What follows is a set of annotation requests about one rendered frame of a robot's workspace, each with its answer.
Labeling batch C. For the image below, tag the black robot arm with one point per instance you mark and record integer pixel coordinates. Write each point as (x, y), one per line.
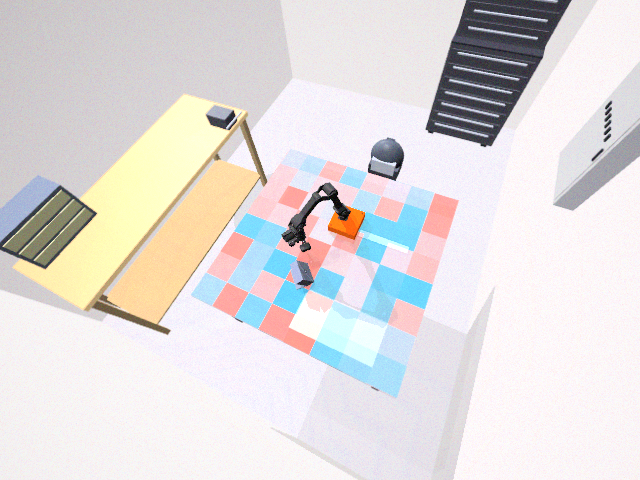
(299, 220)

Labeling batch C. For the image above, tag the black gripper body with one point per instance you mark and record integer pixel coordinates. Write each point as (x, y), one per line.
(305, 246)

